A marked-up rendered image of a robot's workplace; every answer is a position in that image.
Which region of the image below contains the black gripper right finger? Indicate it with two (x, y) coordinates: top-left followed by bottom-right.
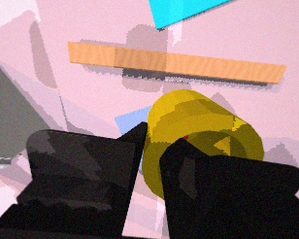
(159, 137), (299, 239)

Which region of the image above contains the orange flat bar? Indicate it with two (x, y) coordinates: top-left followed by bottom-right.
(68, 42), (287, 85)

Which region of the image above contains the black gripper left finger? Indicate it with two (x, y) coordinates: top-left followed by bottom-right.
(26, 121), (148, 235)

